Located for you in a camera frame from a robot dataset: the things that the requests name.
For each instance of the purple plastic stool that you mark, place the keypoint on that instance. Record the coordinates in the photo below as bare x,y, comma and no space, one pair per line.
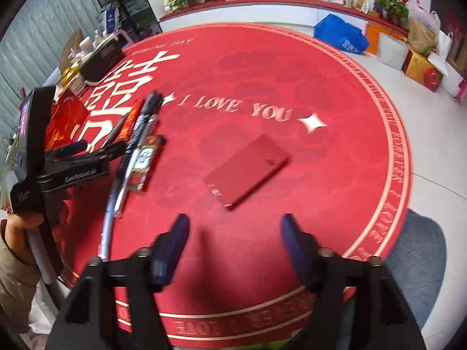
122,38

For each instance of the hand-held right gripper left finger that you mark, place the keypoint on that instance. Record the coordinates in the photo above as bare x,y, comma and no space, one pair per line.
169,251

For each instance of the white plastic jar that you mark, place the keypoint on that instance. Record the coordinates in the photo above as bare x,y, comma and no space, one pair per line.
85,43

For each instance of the black glass display cabinet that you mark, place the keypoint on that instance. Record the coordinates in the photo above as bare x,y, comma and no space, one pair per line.
127,0

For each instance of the small clear bottle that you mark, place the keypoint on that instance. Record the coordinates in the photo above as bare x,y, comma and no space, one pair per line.
100,35

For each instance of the yellow snack bag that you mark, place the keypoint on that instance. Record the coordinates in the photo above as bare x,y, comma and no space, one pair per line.
362,2

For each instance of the green plant dark pot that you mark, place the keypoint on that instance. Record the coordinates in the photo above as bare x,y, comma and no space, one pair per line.
392,7

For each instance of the black portable radio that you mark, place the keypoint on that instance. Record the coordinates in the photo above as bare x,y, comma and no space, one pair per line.
102,60

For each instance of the black red printed small box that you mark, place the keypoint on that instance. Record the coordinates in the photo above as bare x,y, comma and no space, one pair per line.
147,164

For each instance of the white blue printed bag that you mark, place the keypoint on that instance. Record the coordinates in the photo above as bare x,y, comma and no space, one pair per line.
109,18

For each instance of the blue grey fabric chair seat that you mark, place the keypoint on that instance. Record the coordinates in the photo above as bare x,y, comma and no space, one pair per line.
419,262

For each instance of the red printed lighter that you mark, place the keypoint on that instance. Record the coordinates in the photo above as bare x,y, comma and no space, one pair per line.
133,118

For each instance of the orange paper bag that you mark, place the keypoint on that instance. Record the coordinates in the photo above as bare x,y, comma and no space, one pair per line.
373,38

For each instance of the blue plastic bag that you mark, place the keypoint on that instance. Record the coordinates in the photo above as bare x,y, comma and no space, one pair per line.
339,32

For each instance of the red round printed table mat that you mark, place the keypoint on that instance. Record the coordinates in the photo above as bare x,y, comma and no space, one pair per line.
255,80

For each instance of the tan plastic bag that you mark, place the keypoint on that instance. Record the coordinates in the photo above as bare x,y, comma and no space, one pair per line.
421,38

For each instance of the white low cabinet red top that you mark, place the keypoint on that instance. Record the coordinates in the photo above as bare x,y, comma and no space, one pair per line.
262,7

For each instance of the red gold fruit box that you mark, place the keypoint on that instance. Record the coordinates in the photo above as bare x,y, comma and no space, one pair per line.
421,71

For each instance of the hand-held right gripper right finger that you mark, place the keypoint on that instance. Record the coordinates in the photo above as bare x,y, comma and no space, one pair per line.
297,251

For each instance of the white paper bag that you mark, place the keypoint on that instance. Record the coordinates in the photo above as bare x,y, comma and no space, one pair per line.
391,51
448,71

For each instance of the person's left hand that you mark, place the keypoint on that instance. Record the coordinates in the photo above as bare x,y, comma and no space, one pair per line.
18,229

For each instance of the person's left forearm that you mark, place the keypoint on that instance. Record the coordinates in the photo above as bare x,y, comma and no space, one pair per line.
14,280

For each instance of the grey slim pen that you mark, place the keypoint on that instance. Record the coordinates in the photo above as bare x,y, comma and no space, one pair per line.
116,127

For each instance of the clear pen grey grip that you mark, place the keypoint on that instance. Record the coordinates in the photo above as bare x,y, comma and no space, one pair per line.
126,175

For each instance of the brown cardboard sheet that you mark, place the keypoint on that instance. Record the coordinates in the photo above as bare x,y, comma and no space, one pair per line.
71,45

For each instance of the white plastic bag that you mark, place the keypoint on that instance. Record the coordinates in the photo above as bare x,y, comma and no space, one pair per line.
425,14

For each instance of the grey vertical curtain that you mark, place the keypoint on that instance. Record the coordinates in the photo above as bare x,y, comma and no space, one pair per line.
36,36

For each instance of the gold lidded jar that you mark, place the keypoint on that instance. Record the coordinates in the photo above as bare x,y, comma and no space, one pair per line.
77,87

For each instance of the red gold printed gift box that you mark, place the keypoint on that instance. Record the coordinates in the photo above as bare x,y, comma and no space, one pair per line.
65,120

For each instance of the gold round ornament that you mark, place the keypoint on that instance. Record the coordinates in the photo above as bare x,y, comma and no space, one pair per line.
70,75

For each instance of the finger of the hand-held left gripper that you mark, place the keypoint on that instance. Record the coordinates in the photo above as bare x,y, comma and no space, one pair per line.
80,175
73,148

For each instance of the red rectangular box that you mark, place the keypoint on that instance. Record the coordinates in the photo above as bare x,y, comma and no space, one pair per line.
246,171

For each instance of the white barrel pen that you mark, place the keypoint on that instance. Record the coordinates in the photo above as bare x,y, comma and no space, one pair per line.
107,222

